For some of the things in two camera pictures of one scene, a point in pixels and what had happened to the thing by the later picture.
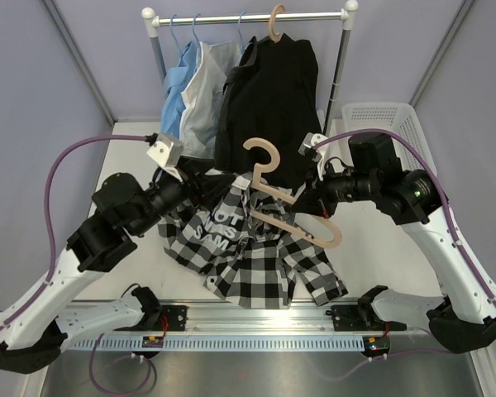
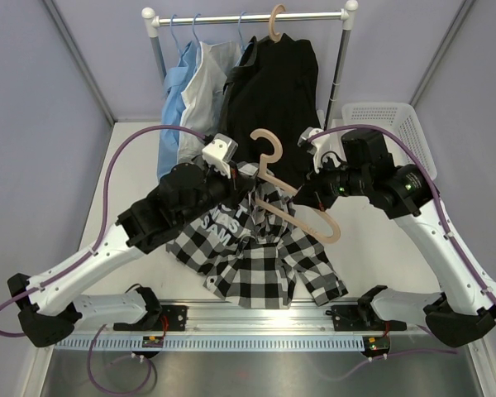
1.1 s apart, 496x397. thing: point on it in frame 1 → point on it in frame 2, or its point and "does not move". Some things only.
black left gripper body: x=200 y=197 → x=225 y=188
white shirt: x=201 y=98 does not move
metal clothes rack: x=153 y=24 does not move
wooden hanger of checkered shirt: x=257 y=186 → x=264 y=175
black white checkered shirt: x=250 y=244 does not move
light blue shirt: x=174 y=106 does not move
